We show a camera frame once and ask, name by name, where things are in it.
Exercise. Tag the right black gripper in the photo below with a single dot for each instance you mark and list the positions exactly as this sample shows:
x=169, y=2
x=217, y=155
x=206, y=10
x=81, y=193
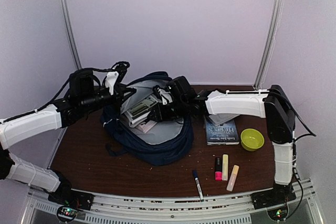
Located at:
x=160, y=115

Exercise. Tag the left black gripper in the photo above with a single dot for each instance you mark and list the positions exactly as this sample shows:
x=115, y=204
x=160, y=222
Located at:
x=118, y=94

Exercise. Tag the white grey booklet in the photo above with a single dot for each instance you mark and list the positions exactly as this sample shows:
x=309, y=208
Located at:
x=139, y=112

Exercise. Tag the pink flower cover book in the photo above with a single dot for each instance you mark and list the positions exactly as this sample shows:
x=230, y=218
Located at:
x=146, y=126

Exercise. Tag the navy blue student backpack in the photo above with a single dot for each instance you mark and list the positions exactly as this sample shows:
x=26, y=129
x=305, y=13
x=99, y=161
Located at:
x=165, y=143

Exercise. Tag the pale green notebook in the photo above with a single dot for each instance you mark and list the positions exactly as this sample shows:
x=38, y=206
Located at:
x=219, y=119

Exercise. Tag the dark blue paperback book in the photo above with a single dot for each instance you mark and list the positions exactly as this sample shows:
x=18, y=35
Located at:
x=221, y=134

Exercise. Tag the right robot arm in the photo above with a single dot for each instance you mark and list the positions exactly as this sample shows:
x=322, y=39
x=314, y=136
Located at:
x=178, y=99

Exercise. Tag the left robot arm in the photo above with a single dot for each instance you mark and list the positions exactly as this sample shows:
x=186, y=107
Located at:
x=89, y=90

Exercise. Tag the blue capped whiteboard marker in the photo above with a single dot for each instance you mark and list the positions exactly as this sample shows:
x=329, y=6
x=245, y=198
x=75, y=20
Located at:
x=198, y=186

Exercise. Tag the yellow highlighter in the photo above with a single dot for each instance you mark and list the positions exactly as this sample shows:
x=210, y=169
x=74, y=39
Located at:
x=224, y=167

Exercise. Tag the pink black highlighter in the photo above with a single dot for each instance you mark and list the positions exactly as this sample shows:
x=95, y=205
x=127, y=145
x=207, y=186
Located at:
x=218, y=169

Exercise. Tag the lime green plastic bowl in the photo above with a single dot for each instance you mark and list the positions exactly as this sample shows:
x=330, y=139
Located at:
x=251, y=139

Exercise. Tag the pale orange highlighter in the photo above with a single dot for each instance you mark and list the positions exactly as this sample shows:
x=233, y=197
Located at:
x=232, y=179

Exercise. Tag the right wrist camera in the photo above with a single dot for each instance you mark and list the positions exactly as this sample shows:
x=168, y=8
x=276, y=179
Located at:
x=162, y=95

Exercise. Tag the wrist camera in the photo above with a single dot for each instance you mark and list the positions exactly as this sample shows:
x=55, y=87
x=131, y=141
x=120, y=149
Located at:
x=115, y=76
x=162, y=95

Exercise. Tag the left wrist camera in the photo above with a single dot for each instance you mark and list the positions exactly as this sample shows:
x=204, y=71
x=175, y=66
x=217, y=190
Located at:
x=115, y=76

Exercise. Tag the front aluminium rail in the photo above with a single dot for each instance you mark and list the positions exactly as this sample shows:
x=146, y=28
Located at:
x=229, y=208

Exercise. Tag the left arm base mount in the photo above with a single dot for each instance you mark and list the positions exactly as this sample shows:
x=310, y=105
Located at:
x=71, y=207

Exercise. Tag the left aluminium frame post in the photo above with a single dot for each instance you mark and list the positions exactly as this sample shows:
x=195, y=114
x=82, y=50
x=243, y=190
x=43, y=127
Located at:
x=70, y=34

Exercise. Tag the aluminium frame post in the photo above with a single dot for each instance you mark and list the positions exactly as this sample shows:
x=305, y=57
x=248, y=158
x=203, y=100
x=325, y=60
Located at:
x=70, y=34
x=269, y=44

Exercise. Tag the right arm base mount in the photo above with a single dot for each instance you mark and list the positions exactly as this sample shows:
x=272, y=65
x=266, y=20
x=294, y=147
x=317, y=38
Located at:
x=275, y=202

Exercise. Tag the right aluminium frame post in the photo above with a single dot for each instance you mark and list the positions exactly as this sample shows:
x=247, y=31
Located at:
x=269, y=44

